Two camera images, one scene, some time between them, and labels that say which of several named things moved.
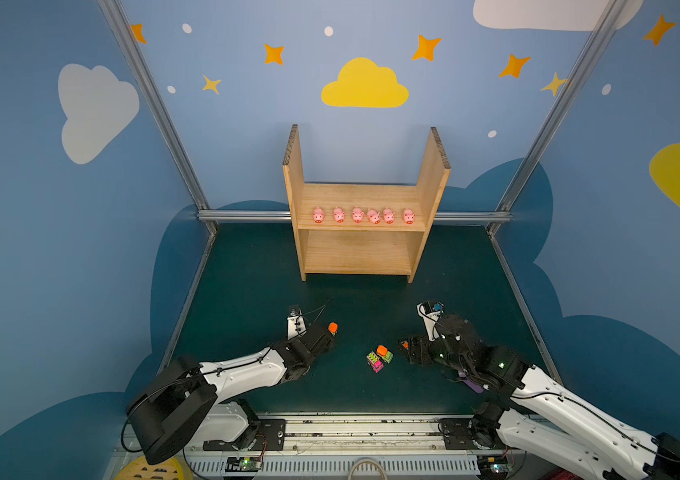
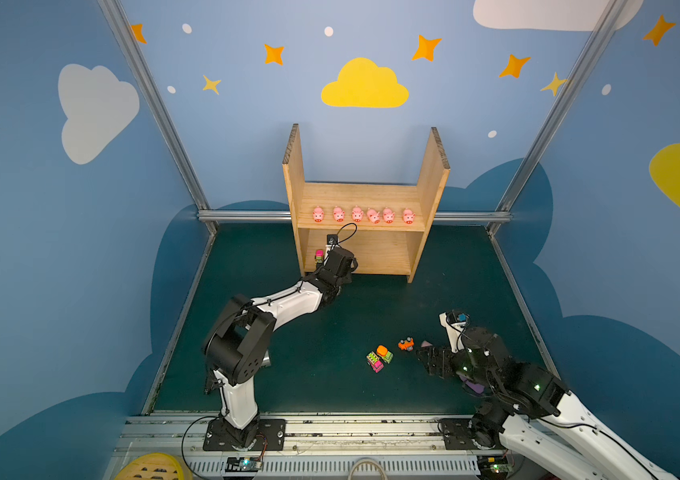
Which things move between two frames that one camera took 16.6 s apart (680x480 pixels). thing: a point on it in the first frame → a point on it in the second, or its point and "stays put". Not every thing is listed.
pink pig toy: [318, 215] stays put
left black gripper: [313, 341] → [328, 255]
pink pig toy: [373, 216] stays put
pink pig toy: [339, 215] stays put
